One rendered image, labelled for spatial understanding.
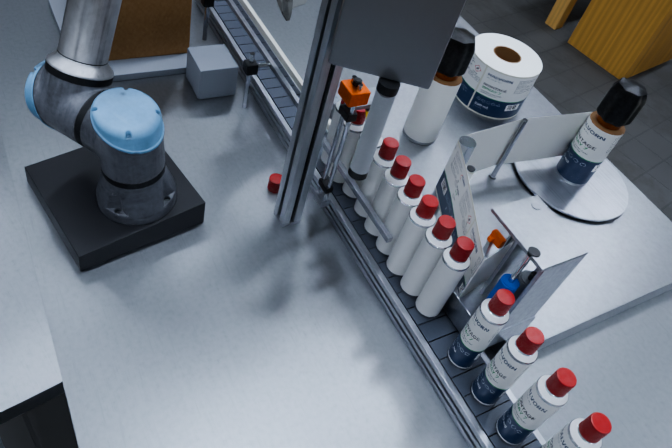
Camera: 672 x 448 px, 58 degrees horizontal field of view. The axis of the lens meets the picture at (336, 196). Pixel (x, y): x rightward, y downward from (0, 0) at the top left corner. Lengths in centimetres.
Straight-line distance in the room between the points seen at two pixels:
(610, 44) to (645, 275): 284
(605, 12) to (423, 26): 336
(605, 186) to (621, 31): 259
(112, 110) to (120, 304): 35
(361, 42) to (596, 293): 79
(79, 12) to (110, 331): 55
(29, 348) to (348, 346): 55
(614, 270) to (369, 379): 65
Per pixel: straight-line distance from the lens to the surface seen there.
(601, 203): 166
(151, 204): 121
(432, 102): 148
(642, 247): 164
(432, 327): 121
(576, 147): 160
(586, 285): 145
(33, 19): 186
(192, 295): 120
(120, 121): 110
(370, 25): 95
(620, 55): 426
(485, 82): 169
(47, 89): 120
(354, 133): 127
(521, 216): 109
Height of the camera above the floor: 183
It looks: 45 degrees down
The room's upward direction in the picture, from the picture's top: 18 degrees clockwise
